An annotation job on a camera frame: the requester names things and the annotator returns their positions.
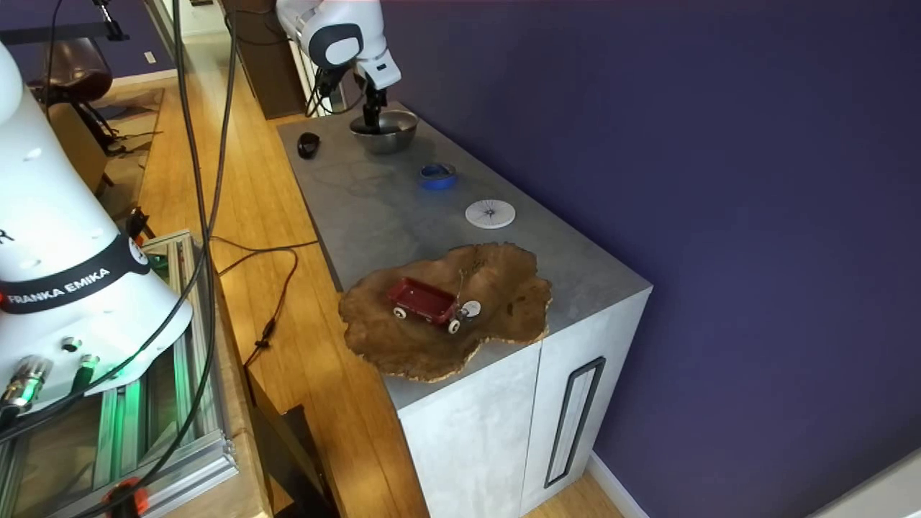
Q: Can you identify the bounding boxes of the dark brown wooden door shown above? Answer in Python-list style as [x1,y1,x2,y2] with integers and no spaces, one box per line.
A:
[221,0,312,124]

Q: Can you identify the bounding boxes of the black cabinet door handle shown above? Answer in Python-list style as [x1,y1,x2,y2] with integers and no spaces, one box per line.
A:
[544,353,610,490]

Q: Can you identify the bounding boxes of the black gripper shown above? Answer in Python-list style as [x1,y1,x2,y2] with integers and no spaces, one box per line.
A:
[361,84,388,131]

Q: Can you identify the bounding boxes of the brown wooden burl tray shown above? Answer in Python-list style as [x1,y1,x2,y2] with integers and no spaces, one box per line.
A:
[336,239,558,385]

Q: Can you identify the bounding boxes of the round metal bowl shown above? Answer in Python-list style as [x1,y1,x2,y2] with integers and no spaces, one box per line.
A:
[348,107,421,156]

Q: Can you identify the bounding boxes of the red round knob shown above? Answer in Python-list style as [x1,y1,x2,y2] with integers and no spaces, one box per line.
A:
[100,478,157,518]

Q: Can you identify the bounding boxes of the grey concrete-look cabinet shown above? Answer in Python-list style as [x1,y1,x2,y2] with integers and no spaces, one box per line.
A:
[277,110,656,518]

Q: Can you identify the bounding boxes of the dark chair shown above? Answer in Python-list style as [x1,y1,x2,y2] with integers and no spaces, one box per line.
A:
[31,34,125,156]

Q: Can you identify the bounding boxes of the white round coaster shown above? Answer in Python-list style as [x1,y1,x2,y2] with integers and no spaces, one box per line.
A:
[465,196,518,234]

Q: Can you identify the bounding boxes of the silver keys with round tags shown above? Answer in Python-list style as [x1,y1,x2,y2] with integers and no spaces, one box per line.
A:
[443,295,488,340]

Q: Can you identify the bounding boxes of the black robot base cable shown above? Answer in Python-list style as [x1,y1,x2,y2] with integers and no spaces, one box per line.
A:
[83,0,243,518]

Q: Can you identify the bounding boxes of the black floor cable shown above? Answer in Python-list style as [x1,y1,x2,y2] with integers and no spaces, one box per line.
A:
[204,234,325,372]

